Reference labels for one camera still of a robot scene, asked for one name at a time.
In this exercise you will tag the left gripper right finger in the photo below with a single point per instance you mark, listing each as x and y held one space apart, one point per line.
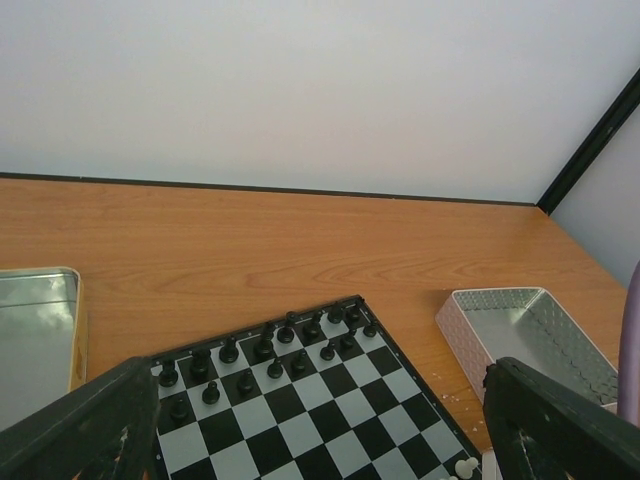
540 429

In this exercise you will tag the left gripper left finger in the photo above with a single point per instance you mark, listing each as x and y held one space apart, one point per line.
102 430

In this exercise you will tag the black chess piece set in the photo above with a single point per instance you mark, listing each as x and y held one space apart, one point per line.
308 362

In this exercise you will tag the pink tin with white pieces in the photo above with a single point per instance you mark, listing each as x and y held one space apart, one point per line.
529 324

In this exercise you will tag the black frame post right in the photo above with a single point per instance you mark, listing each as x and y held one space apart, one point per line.
592 146

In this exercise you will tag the empty silver metal tin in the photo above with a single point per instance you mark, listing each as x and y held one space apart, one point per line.
48 303

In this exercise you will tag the black and silver chessboard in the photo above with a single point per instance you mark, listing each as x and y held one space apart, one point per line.
402 432

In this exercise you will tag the white pawn edge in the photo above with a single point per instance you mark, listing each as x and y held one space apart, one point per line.
465 468

